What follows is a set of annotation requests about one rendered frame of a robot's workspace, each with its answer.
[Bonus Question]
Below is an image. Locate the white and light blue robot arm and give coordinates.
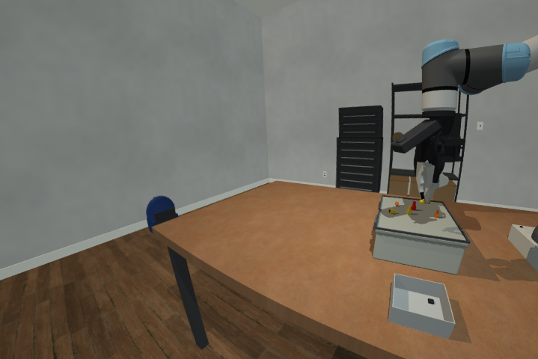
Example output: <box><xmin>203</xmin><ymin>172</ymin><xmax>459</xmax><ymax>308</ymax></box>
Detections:
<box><xmin>391</xmin><ymin>35</ymin><xmax>538</xmax><ymax>153</ymax></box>

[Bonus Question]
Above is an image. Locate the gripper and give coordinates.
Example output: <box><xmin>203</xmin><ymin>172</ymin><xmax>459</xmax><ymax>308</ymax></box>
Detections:
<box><xmin>414</xmin><ymin>110</ymin><xmax>465</xmax><ymax>203</ymax></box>

